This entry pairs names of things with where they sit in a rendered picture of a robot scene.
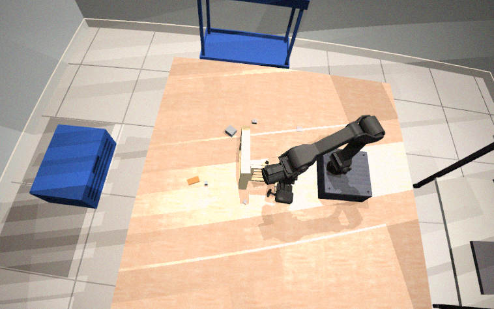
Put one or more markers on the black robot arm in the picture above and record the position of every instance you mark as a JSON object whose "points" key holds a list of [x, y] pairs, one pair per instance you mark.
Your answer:
{"points": [[366, 129]]}

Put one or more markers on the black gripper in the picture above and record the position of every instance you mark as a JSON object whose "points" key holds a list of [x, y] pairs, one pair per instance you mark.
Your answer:
{"points": [[284, 191]]}

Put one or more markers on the orange rectangular block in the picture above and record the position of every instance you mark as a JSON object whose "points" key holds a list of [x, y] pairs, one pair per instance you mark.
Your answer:
{"points": [[193, 180]]}

